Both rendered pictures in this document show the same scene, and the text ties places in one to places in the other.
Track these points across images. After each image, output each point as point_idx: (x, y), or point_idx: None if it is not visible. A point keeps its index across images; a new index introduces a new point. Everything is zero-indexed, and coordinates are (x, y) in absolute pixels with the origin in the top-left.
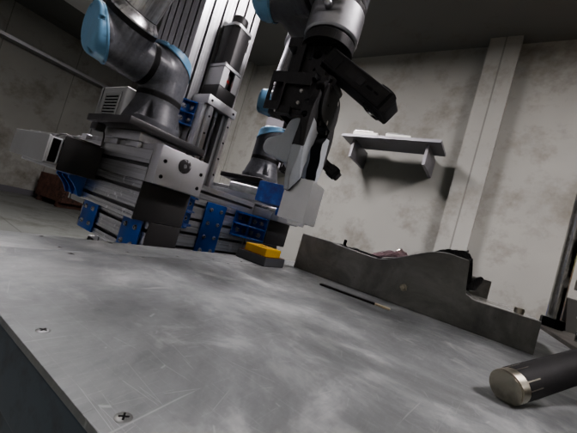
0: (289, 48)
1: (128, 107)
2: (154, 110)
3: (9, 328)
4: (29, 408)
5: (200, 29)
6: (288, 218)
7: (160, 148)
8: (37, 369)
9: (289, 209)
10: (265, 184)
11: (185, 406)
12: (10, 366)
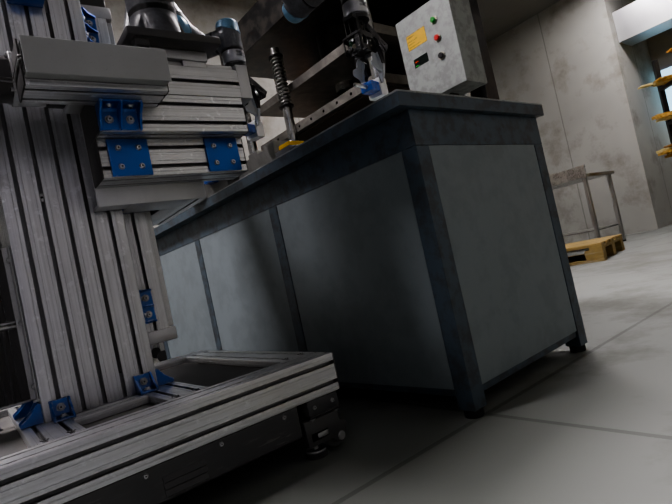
0: (351, 17)
1: (167, 25)
2: (183, 30)
3: (459, 95)
4: (470, 103)
5: None
6: (385, 94)
7: (244, 68)
8: (468, 97)
9: (384, 90)
10: (373, 81)
11: None
12: (463, 101)
